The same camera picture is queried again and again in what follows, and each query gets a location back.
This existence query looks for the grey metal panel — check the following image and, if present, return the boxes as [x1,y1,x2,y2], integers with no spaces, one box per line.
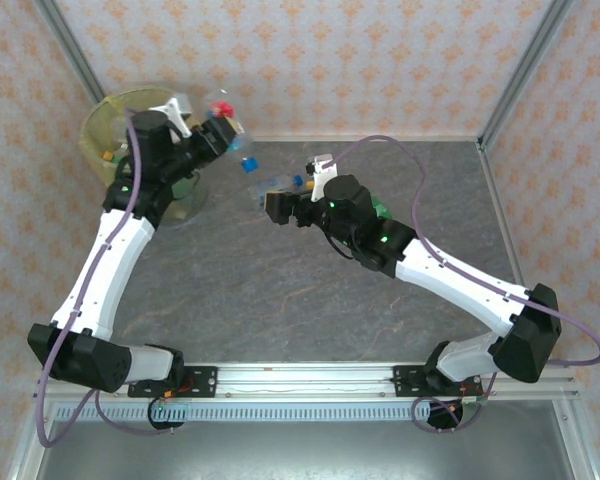
[7,399,599,480]

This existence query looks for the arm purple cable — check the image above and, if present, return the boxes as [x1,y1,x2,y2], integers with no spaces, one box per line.
[34,107,176,449]
[324,134,600,435]

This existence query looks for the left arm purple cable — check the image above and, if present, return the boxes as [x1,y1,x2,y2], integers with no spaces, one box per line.
[34,107,176,449]

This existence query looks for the aluminium table edge rail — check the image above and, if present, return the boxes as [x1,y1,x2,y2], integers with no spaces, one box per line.
[239,132,483,145]
[477,141,529,289]

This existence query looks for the grey slotted cable duct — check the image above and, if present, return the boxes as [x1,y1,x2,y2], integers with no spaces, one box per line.
[52,403,434,422]

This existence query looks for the clear bottle red-blue label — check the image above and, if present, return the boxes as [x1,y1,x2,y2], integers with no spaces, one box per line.
[207,88,260,174]

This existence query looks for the wide aluminium mounting rail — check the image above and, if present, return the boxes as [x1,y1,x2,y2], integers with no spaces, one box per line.
[32,362,581,401]

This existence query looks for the aluminium frame post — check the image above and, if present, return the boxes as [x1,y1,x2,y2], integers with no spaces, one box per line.
[32,0,107,105]
[478,0,576,149]

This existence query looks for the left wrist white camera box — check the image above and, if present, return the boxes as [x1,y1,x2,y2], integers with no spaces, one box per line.
[148,97,192,139]

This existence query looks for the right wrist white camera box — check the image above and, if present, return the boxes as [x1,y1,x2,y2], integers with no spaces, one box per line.
[303,153,340,201]

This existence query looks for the blue-capped blue-label clear bottle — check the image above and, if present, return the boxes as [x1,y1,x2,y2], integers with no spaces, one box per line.
[253,173,305,201]

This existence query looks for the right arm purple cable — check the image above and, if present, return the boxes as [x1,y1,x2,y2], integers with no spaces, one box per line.
[324,134,600,435]

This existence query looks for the bin with yellow liner bag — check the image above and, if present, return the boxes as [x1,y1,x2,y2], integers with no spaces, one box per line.
[78,87,209,229]

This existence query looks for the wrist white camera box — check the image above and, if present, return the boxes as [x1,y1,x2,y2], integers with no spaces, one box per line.
[148,97,192,139]
[303,153,340,201]

